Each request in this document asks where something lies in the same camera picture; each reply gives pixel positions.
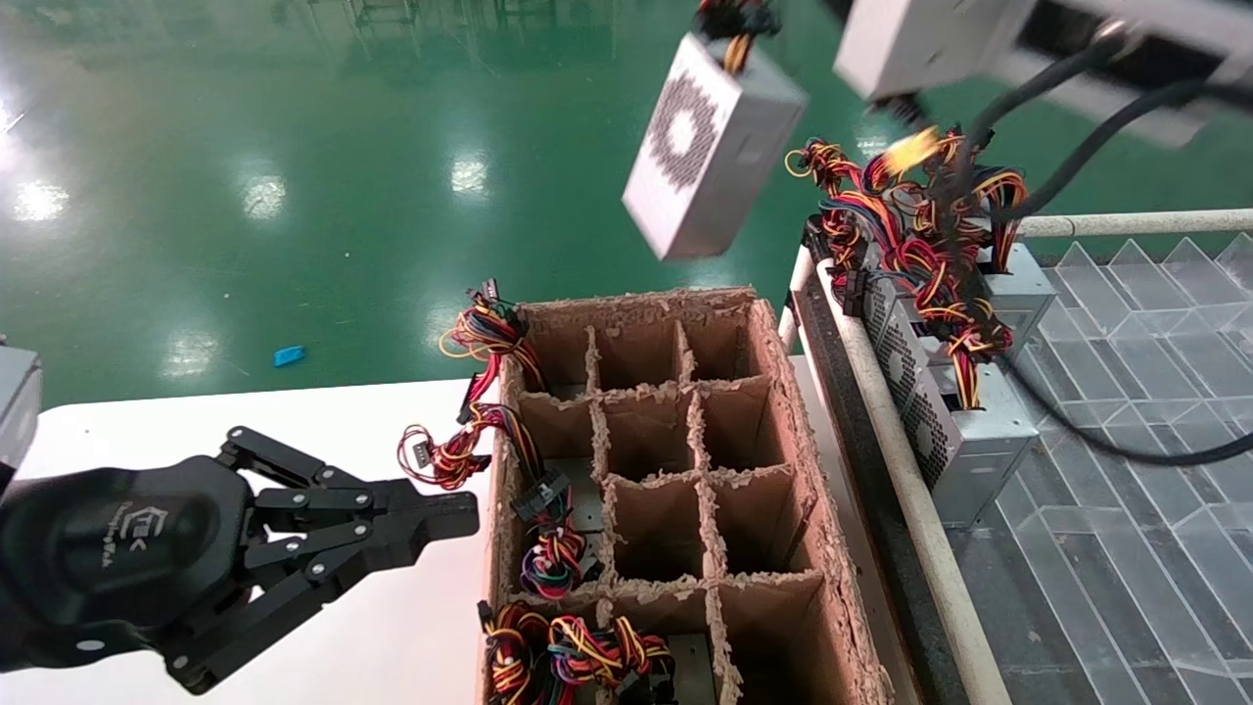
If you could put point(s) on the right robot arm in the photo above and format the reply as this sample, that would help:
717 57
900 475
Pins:
1175 127

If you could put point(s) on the black rack board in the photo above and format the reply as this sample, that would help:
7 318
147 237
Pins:
866 509

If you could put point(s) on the cardboard box with dividers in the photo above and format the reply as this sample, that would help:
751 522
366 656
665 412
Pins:
666 509

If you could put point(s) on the clear acrylic divider tray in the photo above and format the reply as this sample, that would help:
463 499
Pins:
1126 587

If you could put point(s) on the blue scrap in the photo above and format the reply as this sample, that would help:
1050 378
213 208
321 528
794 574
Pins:
290 356

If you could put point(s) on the power supply held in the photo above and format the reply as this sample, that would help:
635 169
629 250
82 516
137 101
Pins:
930 44

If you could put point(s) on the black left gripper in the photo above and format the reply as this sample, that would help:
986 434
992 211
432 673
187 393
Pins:
108 558

